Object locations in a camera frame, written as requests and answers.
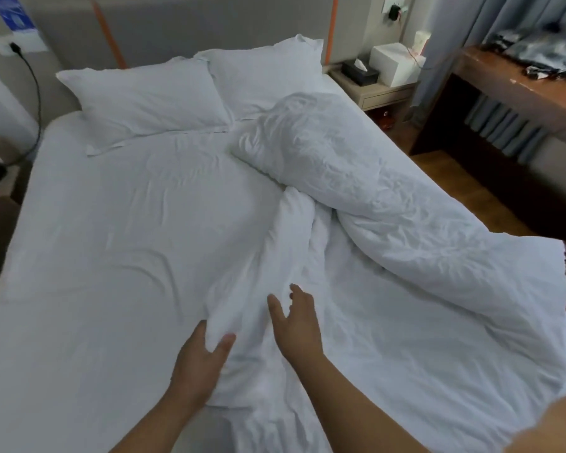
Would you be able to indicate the person's left hand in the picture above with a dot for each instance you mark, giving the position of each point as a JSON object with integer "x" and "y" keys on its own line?
{"x": 193, "y": 372}

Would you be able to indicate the person's right hand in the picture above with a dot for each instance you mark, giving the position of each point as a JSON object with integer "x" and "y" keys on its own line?
{"x": 298, "y": 335}

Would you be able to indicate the person's left thumb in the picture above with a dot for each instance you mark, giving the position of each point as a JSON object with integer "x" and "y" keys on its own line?
{"x": 221, "y": 350}

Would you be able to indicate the person's right thumb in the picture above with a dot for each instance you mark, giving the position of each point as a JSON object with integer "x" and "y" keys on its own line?
{"x": 277, "y": 313}

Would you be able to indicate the white duvet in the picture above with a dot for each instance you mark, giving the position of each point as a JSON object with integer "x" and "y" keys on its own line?
{"x": 405, "y": 207}

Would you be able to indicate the person's right forearm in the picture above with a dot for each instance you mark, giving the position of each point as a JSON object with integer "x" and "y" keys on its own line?
{"x": 358, "y": 401}

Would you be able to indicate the person's left forearm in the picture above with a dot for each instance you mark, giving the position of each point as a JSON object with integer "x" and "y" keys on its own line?
{"x": 155, "y": 426}

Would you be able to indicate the white bed sheet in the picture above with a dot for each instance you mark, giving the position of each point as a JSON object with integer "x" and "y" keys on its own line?
{"x": 122, "y": 231}

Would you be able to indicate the white pillow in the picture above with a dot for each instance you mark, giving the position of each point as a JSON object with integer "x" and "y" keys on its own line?
{"x": 146, "y": 101}
{"x": 269, "y": 75}

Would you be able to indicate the beige nightstand with drawer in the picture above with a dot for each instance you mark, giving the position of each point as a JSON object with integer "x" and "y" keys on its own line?
{"x": 382, "y": 96}

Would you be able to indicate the black tissue box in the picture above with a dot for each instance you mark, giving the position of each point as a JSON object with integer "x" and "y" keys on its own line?
{"x": 360, "y": 74}

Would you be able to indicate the white cardboard box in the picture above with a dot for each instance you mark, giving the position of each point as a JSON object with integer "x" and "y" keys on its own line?
{"x": 396, "y": 65}

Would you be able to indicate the orange tape strip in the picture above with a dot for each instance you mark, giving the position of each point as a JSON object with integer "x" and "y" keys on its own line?
{"x": 331, "y": 28}

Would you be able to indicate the grey padded headboard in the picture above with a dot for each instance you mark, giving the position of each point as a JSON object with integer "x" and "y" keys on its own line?
{"x": 193, "y": 23}

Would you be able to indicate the small white carton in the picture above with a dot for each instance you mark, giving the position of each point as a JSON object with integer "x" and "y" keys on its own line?
{"x": 422, "y": 43}

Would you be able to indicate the black charger plug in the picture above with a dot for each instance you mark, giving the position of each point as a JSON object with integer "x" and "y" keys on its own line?
{"x": 395, "y": 13}

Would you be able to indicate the brown wooden desk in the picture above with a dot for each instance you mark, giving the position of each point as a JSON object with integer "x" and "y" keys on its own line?
{"x": 523, "y": 94}

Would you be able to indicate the grey curtain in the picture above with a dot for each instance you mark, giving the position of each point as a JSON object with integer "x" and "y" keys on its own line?
{"x": 453, "y": 18}

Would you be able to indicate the black power plug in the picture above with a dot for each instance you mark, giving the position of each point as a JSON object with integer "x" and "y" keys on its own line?
{"x": 15, "y": 48}

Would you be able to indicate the black plastic bag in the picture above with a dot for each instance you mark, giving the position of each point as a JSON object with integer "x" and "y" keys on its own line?
{"x": 542, "y": 51}

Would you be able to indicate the white wall socket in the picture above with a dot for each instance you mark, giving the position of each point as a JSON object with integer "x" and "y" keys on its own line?
{"x": 386, "y": 1}

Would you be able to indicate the white wall socket plate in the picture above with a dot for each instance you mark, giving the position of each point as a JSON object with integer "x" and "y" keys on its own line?
{"x": 30, "y": 42}

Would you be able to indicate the blue wall poster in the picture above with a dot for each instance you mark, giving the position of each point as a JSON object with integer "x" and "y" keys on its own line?
{"x": 14, "y": 11}

